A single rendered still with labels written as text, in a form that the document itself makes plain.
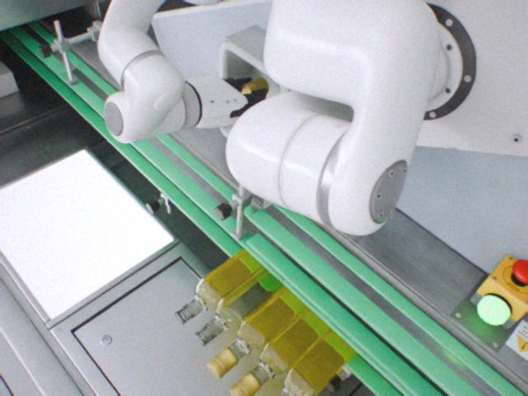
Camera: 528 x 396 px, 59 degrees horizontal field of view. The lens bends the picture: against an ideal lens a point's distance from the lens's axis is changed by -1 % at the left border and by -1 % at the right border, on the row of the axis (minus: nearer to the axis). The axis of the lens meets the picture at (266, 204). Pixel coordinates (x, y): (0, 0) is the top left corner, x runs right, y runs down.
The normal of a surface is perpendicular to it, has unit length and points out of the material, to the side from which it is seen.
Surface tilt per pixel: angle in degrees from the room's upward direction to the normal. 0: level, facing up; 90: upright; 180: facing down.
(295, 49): 16
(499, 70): 4
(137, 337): 90
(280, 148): 46
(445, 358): 90
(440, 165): 0
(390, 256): 90
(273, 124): 66
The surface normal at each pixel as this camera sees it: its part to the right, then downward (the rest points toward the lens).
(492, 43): -0.66, 0.51
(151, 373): 0.09, -0.66
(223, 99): 0.38, -0.64
